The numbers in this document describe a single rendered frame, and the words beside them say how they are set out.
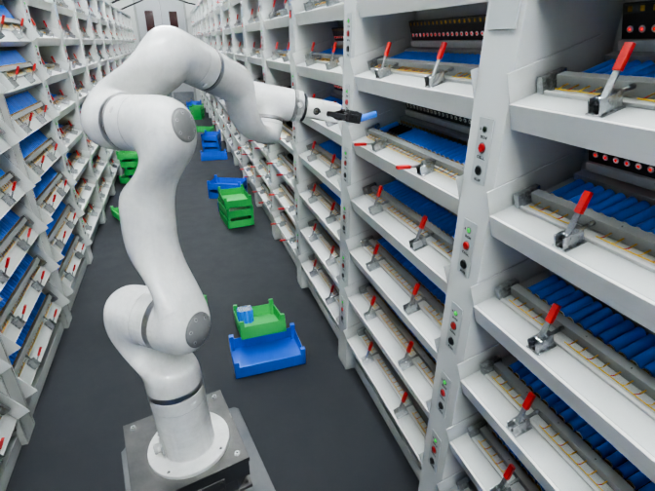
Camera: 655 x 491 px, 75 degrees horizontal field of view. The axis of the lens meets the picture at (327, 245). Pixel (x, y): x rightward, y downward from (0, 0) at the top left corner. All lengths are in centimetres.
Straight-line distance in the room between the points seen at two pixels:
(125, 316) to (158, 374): 15
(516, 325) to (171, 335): 65
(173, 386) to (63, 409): 104
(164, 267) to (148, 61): 37
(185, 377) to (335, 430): 81
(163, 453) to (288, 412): 68
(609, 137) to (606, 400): 39
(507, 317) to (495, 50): 49
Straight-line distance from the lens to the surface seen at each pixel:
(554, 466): 96
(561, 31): 86
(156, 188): 83
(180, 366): 100
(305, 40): 209
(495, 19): 86
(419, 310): 125
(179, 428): 107
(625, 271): 72
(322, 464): 159
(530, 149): 87
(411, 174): 110
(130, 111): 82
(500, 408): 102
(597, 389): 82
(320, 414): 172
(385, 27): 146
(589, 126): 71
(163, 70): 89
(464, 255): 94
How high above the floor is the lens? 126
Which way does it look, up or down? 25 degrees down
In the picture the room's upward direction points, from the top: straight up
